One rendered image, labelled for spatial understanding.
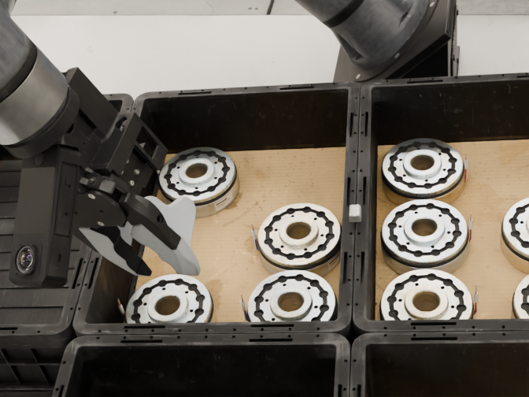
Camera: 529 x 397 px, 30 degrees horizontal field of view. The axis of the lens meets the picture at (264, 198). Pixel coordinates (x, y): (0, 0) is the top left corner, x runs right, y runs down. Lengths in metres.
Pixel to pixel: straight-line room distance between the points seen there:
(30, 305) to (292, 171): 0.38
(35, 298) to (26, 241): 0.46
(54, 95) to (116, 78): 0.99
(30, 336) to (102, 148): 0.32
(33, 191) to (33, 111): 0.08
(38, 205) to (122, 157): 0.08
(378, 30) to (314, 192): 0.27
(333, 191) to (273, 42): 0.54
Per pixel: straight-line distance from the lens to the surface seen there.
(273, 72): 1.70
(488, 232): 1.23
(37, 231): 0.80
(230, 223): 1.27
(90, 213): 0.85
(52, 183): 0.80
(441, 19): 1.40
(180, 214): 0.88
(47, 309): 1.25
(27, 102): 0.76
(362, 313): 1.02
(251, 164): 1.34
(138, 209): 0.82
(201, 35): 1.81
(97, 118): 0.83
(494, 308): 1.15
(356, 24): 1.43
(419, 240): 1.17
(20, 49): 0.76
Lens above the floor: 1.74
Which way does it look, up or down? 45 degrees down
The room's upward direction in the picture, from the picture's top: 11 degrees counter-clockwise
